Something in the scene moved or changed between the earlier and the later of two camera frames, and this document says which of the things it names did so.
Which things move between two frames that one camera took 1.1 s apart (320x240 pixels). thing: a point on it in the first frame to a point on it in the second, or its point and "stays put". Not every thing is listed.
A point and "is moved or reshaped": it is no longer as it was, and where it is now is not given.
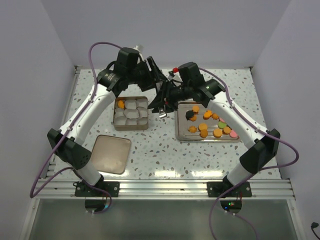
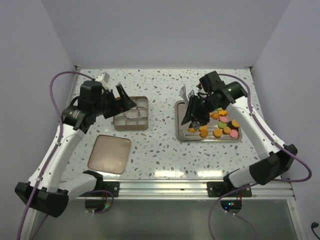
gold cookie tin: [131, 113] stays put
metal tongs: [162, 112] is moved or reshaped
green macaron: [221, 125] stays put
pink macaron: [233, 134] stays put
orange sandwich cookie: [217, 133] stays put
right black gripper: [158, 102] to [192, 111]
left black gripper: [151, 79] to [127, 103]
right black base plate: [216, 189] stays put
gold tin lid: [110, 154] stays put
